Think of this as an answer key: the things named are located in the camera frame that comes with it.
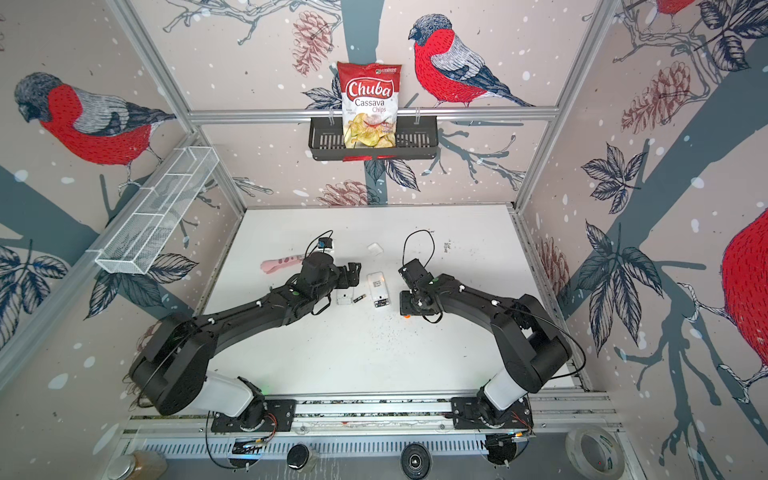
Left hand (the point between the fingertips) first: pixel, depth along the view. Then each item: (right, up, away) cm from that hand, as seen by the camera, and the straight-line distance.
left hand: (349, 265), depth 87 cm
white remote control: (-3, -11, +8) cm, 14 cm away
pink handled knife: (-29, -2, +14) cm, 32 cm away
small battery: (+2, -12, +8) cm, 15 cm away
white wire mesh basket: (-49, +10, -14) cm, 52 cm away
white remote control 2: (+9, -9, +10) cm, 16 cm away
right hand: (+17, -15, +3) cm, 22 cm away
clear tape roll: (+62, -43, -17) cm, 77 cm away
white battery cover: (+7, +4, +20) cm, 22 cm away
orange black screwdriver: (+18, -16, +3) cm, 24 cm away
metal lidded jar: (-40, -39, -26) cm, 61 cm away
